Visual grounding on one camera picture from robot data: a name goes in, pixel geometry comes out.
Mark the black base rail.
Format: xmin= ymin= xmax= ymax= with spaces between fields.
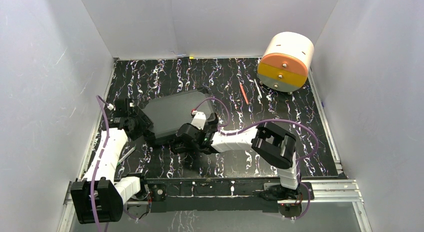
xmin=66 ymin=177 xmax=365 ymax=218

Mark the orange pencil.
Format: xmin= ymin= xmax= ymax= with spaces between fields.
xmin=239 ymin=82 xmax=249 ymax=105

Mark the round drawer cabinet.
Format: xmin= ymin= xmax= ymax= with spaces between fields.
xmin=257 ymin=31 xmax=315 ymax=95

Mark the black poker set case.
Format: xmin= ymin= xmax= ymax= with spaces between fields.
xmin=142 ymin=87 xmax=219 ymax=154

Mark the green marker pen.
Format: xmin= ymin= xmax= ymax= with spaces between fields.
xmin=117 ymin=146 xmax=136 ymax=165

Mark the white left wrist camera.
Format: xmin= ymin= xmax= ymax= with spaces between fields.
xmin=106 ymin=103 xmax=115 ymax=111

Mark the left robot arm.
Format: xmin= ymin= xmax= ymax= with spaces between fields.
xmin=70 ymin=96 xmax=153 ymax=226

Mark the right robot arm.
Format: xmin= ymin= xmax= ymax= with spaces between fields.
xmin=170 ymin=120 xmax=302 ymax=199

